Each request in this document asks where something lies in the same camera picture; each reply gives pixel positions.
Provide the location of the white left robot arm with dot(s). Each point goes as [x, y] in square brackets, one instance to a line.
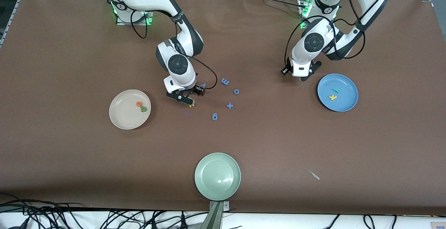
[313, 42]

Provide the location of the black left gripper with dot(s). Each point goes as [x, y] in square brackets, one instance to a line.
[288, 63]

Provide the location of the beige box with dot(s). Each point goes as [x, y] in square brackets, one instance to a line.
[438, 226]

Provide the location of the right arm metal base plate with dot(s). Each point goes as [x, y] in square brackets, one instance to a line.
[139, 23]

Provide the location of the pale green plate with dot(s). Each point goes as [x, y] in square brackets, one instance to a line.
[217, 176]

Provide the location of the blue foam letter m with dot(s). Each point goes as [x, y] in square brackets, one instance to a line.
[225, 81]

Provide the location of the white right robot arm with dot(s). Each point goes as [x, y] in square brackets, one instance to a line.
[177, 63]

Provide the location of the aluminium camera mount post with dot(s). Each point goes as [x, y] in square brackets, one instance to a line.
[214, 218]

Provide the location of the brown table cover sheet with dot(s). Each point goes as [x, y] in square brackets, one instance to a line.
[69, 152]

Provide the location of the yellow foam letter k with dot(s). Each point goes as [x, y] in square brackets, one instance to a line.
[333, 97]

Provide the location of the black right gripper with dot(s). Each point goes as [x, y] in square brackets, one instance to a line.
[192, 89]

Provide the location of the beige plate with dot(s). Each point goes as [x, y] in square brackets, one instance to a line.
[125, 117]

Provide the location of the blue plate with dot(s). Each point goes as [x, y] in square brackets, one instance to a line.
[345, 98]

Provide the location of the white paper scrap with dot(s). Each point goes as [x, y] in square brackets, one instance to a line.
[315, 175]

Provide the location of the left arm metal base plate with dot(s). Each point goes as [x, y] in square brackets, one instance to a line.
[301, 13]

